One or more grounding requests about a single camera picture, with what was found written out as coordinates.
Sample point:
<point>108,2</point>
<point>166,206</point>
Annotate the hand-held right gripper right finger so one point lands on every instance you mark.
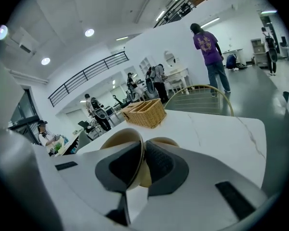
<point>195,189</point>

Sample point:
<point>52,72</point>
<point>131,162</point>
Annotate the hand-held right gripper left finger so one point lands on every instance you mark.
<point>86,177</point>

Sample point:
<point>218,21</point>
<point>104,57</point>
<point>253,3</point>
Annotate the beige ceramic bowl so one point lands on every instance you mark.
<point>166,141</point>
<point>121,137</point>

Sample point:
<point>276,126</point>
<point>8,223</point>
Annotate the green potted plant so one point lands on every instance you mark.
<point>58,147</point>

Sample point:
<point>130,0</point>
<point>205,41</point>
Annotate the woven wicker basket box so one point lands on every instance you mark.
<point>147,115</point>

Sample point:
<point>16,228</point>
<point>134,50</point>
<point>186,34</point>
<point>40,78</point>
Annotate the black balcony railing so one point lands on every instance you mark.
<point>86,74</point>

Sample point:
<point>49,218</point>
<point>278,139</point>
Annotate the white ornate stool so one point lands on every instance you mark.
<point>175,85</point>

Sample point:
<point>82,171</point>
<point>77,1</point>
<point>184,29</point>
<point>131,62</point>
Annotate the white ornate vanity desk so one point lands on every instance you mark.
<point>180,74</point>

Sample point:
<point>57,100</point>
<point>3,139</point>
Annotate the round ceiling light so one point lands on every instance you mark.
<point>45,61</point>
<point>1,31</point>
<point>89,32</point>

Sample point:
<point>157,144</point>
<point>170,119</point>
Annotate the oval vanity mirror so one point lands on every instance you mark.
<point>170,58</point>

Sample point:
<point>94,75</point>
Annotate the white wall shelf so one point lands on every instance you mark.
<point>144,65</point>

